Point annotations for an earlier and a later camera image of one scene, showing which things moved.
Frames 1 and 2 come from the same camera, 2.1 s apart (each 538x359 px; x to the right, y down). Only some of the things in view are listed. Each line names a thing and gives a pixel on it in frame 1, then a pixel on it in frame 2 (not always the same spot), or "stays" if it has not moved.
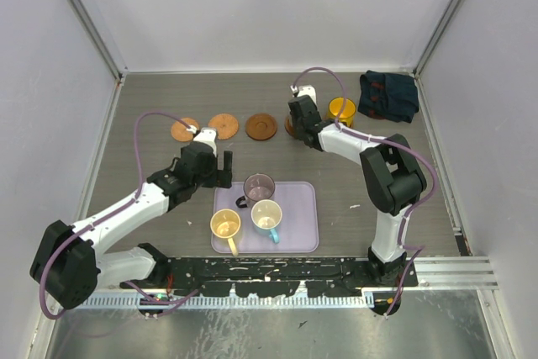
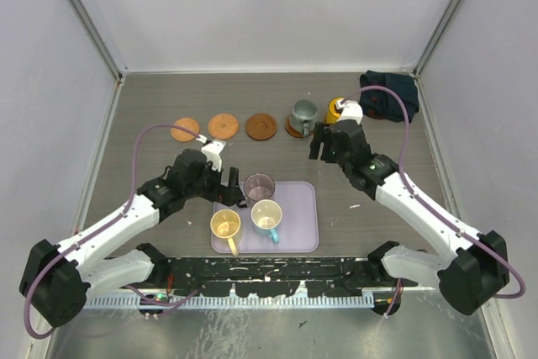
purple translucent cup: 256,187 stays
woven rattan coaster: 226,125 stays
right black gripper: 295,130 → 322,134
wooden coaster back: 288,125 stays
